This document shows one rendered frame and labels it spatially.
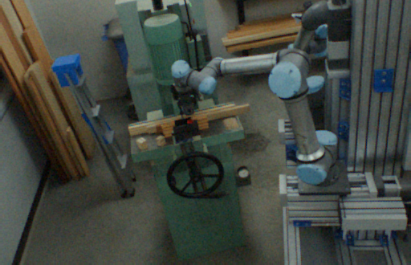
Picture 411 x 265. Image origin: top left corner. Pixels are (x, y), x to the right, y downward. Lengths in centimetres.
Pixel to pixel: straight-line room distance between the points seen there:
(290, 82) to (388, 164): 83
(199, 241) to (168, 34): 132
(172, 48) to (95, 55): 266
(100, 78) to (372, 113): 334
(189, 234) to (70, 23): 272
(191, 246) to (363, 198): 116
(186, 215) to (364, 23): 143
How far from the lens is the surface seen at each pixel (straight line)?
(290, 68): 145
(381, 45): 177
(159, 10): 207
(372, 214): 191
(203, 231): 254
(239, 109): 223
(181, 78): 170
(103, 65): 458
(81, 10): 440
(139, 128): 223
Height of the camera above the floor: 209
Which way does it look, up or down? 33 degrees down
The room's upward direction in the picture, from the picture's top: 11 degrees counter-clockwise
